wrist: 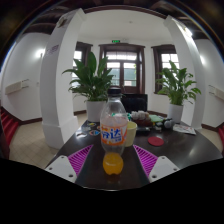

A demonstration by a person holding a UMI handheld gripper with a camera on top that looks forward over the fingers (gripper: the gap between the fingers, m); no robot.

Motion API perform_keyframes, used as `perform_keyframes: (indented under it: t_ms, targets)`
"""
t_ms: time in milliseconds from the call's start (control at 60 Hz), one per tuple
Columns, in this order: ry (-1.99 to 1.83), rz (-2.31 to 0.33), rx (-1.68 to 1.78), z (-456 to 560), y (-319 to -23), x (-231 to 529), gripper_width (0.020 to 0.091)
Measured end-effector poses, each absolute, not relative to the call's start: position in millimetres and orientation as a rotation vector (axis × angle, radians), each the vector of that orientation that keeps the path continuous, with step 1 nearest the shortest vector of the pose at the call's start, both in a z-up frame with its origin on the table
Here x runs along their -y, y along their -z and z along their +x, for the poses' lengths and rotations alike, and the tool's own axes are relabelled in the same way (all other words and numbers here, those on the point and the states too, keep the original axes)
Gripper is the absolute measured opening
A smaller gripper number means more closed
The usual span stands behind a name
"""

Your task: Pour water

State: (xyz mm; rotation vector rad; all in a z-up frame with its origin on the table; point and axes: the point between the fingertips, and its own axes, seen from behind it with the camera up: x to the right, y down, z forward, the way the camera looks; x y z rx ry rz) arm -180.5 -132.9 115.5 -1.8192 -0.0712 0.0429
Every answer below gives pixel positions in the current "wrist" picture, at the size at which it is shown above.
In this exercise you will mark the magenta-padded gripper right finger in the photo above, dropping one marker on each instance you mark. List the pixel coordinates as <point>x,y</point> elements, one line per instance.
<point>162,166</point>

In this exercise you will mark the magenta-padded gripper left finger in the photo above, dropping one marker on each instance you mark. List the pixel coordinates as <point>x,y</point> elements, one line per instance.
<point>63,166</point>

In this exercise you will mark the orange soda plastic bottle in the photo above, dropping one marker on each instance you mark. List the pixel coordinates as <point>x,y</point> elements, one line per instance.
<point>114,133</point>

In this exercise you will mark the flat round red coaster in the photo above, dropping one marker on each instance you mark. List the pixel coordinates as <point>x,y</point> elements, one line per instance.
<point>155,141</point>

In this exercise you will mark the grey ball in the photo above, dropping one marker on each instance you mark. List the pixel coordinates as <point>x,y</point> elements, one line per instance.
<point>168,124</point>

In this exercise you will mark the white printed booklet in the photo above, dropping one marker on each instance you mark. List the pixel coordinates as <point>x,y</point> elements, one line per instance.
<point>185,129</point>

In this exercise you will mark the pale yellow cup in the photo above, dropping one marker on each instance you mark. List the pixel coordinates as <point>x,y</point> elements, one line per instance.
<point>132,133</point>

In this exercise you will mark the green notebook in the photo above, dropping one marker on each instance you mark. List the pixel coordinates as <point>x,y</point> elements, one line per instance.
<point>155,118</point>

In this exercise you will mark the box of white items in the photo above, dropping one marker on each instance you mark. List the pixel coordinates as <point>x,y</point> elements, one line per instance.
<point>140,116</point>

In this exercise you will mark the red carpeted staircase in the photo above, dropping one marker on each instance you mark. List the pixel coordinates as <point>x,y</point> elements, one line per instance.
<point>221,133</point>
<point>8,126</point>

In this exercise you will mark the black chair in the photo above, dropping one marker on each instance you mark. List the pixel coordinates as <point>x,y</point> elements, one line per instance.
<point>135,102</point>

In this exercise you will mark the potted plant in white pot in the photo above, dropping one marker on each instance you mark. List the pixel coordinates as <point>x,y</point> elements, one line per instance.
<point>176,86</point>
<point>95,85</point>

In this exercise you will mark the dark wooden double door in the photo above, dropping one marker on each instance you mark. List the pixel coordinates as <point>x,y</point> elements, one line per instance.
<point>131,71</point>

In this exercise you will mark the dark wooden framed window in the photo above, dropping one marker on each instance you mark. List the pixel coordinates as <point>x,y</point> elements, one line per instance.
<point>80,50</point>
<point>158,63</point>

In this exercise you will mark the green exit sign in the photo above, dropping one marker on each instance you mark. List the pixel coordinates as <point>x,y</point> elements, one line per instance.
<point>116,41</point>

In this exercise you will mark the white wall radiator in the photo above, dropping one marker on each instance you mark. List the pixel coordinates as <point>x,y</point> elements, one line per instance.
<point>15,86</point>
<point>217,92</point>

